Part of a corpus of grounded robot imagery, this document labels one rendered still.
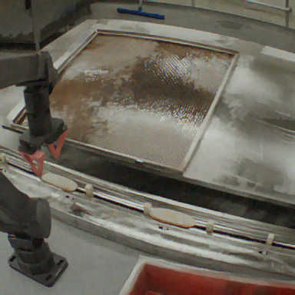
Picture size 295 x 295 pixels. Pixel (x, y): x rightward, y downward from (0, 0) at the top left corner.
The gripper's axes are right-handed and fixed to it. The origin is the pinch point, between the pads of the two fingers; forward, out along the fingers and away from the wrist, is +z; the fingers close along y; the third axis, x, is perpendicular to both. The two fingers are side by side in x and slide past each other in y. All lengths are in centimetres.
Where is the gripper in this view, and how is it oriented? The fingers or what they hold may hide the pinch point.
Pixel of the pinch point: (47, 163)
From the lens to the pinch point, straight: 99.7
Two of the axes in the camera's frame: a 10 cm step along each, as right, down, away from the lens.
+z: 0.3, 8.1, 5.8
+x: 9.1, 2.2, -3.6
